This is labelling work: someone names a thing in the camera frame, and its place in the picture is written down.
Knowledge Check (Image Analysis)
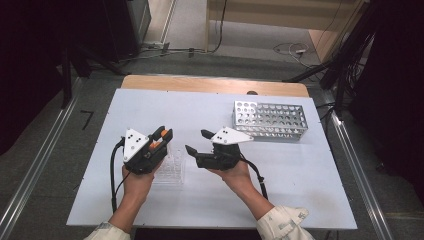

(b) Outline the white board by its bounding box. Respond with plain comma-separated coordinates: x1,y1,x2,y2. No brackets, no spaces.
65,87,358,231

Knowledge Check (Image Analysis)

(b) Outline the metal test tube rack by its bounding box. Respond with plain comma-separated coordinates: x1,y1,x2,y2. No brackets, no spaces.
231,100,309,143

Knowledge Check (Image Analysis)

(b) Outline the white sleeve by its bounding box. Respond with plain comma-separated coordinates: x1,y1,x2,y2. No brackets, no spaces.
255,205,316,240
83,221,132,240

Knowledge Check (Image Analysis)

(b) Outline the black cabinet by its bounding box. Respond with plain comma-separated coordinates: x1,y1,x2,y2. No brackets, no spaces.
99,0,152,63

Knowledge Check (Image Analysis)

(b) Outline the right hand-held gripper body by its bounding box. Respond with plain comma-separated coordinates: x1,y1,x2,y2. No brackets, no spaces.
194,125,255,172

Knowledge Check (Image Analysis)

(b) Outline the grey power strip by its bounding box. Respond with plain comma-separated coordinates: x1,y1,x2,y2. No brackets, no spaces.
141,40,172,54

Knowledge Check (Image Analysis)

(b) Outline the wooden furniture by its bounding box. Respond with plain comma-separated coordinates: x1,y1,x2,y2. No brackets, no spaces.
204,0,371,64

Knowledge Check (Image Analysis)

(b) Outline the black stand with cables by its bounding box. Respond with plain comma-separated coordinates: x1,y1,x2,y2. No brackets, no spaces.
282,0,379,118

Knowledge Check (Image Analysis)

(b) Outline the right white sleeve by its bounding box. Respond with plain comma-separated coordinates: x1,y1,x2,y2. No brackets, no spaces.
255,205,316,240

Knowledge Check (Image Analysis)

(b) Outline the black floor cable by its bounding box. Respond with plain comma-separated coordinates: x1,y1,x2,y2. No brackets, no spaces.
186,0,229,55

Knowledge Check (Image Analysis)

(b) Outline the black tripod stand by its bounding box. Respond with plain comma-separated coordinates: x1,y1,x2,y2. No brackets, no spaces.
59,41,129,110

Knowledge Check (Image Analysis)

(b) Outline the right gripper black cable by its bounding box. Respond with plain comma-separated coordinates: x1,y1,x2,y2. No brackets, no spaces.
237,154,270,201

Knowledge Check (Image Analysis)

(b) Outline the clear plastic tube rack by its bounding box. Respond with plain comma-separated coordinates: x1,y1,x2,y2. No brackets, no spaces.
153,143,186,187

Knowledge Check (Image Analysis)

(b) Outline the person's right hand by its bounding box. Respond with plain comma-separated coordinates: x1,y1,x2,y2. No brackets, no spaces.
207,160,255,198

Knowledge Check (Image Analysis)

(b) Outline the person's left hand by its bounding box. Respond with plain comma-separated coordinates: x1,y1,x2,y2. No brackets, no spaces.
121,159,164,208

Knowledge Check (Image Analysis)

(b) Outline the aluminium floor rail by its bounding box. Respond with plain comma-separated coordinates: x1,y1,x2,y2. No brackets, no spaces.
319,88,396,240
0,76,84,240

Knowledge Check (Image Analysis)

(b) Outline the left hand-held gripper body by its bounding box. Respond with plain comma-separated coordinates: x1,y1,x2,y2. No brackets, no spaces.
122,127,169,176

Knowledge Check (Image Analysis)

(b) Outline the white floor cable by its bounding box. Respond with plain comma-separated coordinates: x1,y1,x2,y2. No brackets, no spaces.
273,42,316,69

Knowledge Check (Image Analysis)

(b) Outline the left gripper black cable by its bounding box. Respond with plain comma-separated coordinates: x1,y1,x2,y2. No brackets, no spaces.
109,137,128,214

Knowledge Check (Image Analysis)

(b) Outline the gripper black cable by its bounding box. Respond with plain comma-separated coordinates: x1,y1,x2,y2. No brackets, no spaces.
237,154,270,201
109,137,128,214

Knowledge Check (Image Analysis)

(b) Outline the left white sleeve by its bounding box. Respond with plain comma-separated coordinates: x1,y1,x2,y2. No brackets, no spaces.
83,221,132,240

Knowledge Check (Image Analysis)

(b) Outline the orange capped test tube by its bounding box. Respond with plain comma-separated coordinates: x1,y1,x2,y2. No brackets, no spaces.
148,129,169,150

